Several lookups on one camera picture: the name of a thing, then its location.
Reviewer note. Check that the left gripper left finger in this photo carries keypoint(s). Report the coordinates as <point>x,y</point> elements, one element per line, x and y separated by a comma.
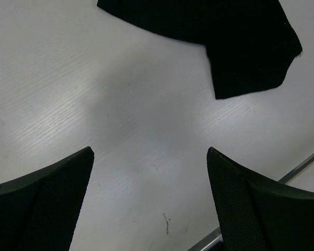
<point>39,211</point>

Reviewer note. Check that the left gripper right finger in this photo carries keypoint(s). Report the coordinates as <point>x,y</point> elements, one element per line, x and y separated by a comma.
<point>256,212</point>

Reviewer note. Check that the black skirt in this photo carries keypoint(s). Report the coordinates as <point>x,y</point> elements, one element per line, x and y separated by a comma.
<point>250,45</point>

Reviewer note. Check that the aluminium table edge rail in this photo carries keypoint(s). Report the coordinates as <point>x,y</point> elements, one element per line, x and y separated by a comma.
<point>212,240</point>

